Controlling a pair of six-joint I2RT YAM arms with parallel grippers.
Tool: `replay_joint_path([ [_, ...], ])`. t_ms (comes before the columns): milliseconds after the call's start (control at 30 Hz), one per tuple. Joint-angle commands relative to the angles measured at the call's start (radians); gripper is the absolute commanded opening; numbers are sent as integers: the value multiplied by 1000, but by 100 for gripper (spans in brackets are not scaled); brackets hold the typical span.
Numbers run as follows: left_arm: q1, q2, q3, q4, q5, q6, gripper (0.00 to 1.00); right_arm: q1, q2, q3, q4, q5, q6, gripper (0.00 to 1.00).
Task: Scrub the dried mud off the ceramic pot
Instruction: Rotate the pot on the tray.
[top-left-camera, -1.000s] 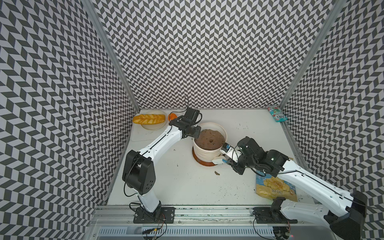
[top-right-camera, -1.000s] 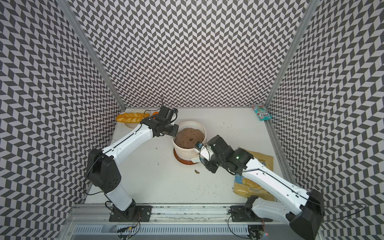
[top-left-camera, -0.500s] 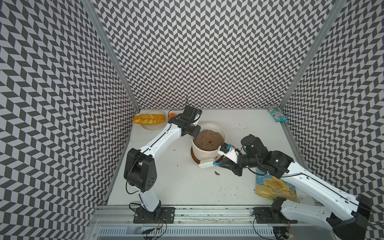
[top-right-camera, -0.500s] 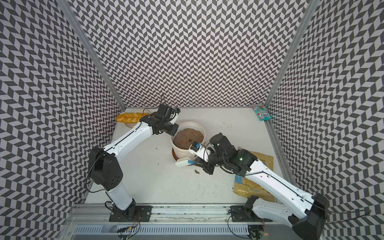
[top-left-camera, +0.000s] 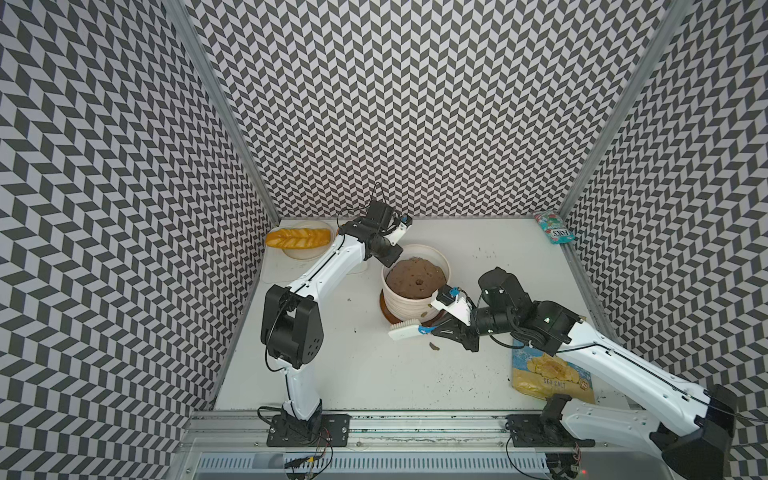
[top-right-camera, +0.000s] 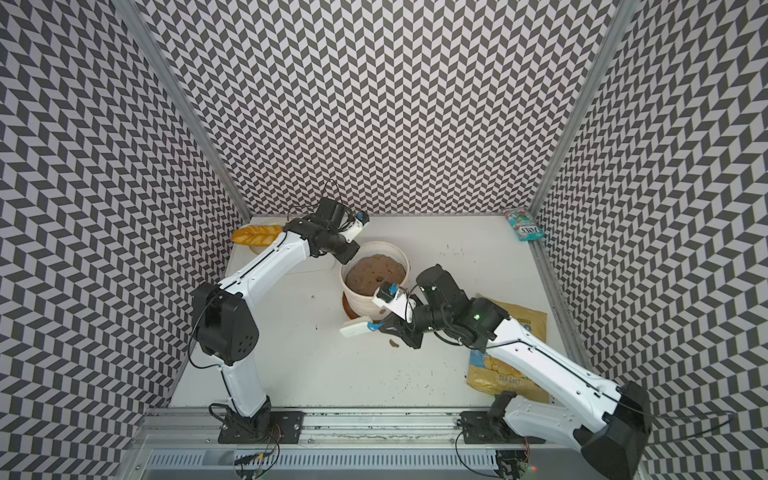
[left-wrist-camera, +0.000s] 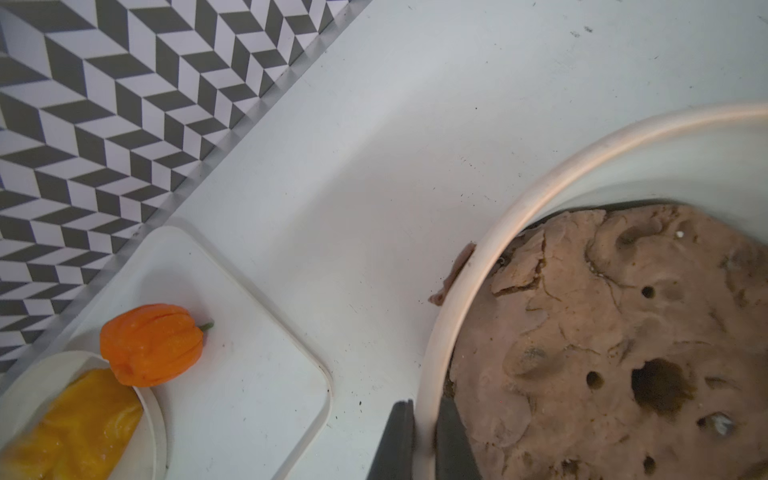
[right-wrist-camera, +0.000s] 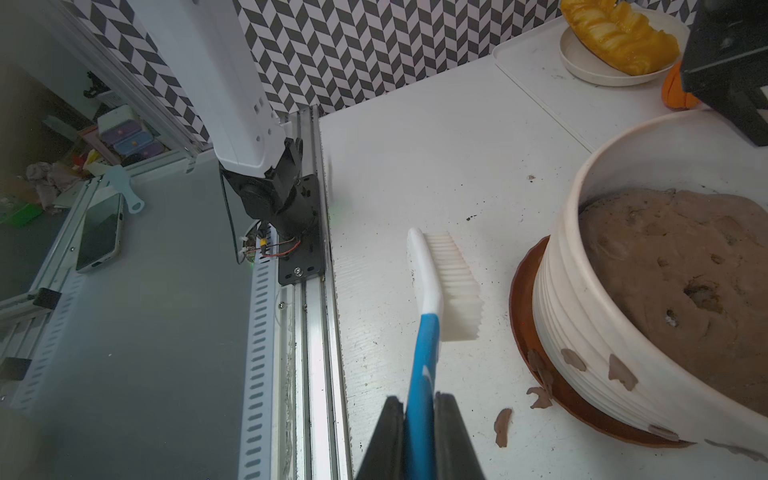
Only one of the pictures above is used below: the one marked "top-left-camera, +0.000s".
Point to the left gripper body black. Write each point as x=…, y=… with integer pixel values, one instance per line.
x=387, y=252

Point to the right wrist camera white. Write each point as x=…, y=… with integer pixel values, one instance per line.
x=455, y=302

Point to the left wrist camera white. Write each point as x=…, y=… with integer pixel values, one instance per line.
x=390, y=219

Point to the aluminium front rail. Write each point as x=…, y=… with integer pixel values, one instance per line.
x=425, y=430

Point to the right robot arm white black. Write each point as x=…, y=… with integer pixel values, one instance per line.
x=688, y=426

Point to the yellow chips bag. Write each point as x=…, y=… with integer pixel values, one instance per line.
x=539, y=375

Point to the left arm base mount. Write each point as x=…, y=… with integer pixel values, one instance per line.
x=324, y=429

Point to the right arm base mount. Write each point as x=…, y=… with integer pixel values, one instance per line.
x=544, y=429

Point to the white bowl plate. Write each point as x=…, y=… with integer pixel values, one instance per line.
x=314, y=253

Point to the white ceramic pot with mud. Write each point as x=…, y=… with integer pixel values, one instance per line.
x=410, y=283

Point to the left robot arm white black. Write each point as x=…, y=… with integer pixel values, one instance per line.
x=292, y=331

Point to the teal snack packet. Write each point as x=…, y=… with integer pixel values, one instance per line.
x=554, y=227

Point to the toy bread loaf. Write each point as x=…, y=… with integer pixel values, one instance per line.
x=297, y=238

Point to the blue white scrub brush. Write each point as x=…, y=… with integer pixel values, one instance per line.
x=408, y=329

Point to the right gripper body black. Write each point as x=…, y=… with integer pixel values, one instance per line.
x=484, y=319

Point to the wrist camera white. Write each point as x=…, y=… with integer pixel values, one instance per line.
x=455, y=302
x=390, y=219

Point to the terracotta saucer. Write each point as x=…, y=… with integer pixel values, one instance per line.
x=392, y=319

